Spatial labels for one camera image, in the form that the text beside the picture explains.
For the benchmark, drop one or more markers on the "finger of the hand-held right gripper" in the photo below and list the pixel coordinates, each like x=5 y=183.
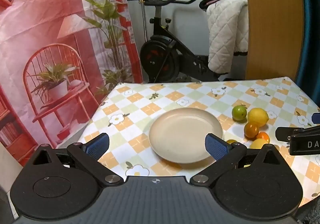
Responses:
x=317 y=117
x=283 y=134

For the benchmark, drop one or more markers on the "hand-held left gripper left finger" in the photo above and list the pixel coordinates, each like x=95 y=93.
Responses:
x=98 y=144

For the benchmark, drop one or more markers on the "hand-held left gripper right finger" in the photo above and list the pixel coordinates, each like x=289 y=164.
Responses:
x=216 y=147

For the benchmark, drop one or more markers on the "small orange kumquat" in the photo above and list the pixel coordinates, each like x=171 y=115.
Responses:
x=263 y=136

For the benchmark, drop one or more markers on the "yellow lemon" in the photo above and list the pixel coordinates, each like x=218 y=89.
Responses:
x=258 y=143
x=258 y=116

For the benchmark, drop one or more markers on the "greenish orange tangerine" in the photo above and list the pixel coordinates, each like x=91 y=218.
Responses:
x=251 y=130

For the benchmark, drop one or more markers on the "beige round plate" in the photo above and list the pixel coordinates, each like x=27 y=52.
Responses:
x=185 y=131

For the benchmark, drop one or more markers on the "green round fruit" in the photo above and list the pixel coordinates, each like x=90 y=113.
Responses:
x=239 y=113

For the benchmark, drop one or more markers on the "checked floral tablecloth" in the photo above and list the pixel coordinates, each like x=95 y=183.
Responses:
x=175 y=96

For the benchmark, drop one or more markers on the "teal curtain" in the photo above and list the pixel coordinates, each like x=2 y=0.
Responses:
x=312 y=39

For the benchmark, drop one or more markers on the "wooden board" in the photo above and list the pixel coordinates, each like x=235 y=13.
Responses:
x=272 y=26

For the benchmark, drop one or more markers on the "black exercise bike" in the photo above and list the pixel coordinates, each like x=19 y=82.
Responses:
x=160 y=61

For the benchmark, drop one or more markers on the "white quilted blanket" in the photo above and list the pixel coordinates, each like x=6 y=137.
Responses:
x=225 y=34

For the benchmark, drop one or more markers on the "red printed wall cloth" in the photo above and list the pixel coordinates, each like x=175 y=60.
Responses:
x=37 y=26

